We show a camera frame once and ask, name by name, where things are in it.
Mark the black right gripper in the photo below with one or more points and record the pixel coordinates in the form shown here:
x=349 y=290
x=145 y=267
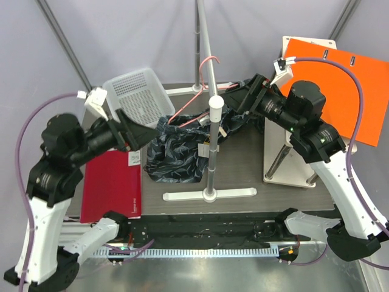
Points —
x=248 y=98

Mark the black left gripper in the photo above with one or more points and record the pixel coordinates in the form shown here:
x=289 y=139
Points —
x=138 y=134

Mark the dark shark-print shorts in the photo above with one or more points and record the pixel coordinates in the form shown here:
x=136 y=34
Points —
x=173 y=156

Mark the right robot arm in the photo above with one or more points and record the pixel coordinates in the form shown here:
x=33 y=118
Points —
x=356 y=234

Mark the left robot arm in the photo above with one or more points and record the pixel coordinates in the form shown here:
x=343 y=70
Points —
x=45 y=264

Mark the grey clothes rack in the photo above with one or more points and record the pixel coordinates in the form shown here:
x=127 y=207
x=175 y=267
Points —
x=205 y=81

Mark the white perforated plastic basket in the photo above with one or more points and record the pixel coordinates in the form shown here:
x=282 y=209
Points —
x=140 y=95

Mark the red notebook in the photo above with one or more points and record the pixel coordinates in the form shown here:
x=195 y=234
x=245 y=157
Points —
x=112 y=181

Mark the white paper price tag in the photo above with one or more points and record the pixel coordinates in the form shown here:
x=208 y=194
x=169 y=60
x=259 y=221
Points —
x=204 y=150

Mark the white wooden shelf stand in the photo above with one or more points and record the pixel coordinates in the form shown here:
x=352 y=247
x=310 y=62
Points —
x=282 y=164

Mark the orange binder folder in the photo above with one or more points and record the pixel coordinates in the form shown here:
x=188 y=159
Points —
x=342 y=99

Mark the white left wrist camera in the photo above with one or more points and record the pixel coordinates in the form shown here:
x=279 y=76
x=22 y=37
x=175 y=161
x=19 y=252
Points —
x=94 y=100

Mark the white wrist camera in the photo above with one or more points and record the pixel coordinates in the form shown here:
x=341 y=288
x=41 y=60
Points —
x=94 y=100
x=283 y=71

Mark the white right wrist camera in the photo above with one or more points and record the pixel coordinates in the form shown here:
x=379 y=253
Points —
x=283 y=71

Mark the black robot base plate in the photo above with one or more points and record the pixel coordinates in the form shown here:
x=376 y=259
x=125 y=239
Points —
x=206 y=231

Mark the white slotted cable duct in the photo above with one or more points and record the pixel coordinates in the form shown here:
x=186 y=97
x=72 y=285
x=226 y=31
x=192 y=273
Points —
x=273 y=251

